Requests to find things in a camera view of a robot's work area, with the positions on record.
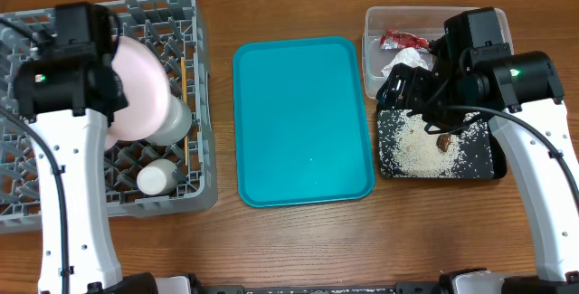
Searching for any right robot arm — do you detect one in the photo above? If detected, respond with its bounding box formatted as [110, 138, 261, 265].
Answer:
[375, 7, 578, 284]

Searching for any white tissue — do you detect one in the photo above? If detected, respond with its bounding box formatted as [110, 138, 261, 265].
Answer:
[381, 48, 429, 78]

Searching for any brown food piece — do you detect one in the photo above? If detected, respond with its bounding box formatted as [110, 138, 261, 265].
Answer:
[436, 134, 451, 153]

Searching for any white round plate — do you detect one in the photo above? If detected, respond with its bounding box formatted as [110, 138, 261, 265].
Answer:
[104, 36, 171, 149]

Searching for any teal plastic tray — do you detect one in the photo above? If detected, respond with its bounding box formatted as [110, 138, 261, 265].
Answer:
[233, 36, 375, 208]

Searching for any white paper cup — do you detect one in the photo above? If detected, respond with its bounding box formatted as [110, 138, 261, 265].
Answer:
[137, 158, 177, 195]

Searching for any grey round bowl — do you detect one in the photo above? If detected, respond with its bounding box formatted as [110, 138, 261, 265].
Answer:
[145, 96, 193, 146]

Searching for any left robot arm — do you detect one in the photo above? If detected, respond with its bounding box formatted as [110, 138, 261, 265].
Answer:
[14, 3, 127, 293]

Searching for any black waste tray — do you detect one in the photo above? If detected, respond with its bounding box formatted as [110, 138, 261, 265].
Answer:
[375, 101, 508, 181]

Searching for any clear plastic bin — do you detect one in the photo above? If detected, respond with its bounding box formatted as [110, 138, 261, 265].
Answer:
[361, 6, 474, 100]

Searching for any grey plastic dish rack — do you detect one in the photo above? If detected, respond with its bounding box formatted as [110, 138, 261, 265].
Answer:
[1, 0, 218, 234]

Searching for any red candy wrapper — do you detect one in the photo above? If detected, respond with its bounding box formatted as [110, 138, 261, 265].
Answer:
[380, 29, 430, 51]

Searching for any white rice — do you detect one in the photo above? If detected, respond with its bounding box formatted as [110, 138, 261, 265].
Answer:
[377, 109, 494, 178]

